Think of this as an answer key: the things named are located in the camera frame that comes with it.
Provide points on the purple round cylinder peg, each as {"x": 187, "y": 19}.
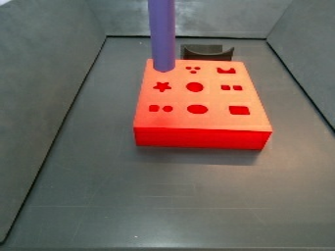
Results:
{"x": 162, "y": 25}

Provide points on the red shape sorter block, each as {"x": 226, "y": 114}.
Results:
{"x": 202, "y": 105}

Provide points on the dark grey curved holder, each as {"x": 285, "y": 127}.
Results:
{"x": 207, "y": 52}

